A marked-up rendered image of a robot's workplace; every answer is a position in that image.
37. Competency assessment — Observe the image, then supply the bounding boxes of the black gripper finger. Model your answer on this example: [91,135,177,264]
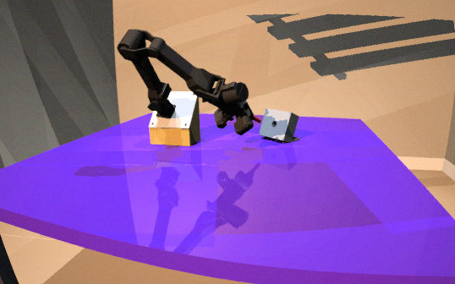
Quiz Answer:
[243,100,254,115]
[246,109,255,120]

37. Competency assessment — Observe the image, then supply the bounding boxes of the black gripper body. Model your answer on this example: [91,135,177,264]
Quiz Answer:
[220,101,254,136]

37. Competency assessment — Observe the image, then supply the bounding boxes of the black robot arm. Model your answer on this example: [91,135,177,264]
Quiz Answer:
[117,29,249,128]

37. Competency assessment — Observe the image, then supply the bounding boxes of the grey sloped panel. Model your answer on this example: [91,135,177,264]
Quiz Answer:
[259,108,299,143]

